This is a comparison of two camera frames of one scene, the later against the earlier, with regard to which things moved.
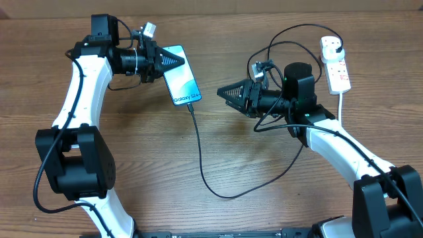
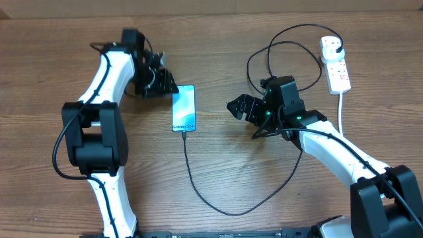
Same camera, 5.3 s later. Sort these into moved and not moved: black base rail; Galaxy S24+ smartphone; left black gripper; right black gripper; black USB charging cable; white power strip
Moved: black USB charging cable; left black gripper; right black gripper; Galaxy S24+ smartphone
Not moved: white power strip; black base rail
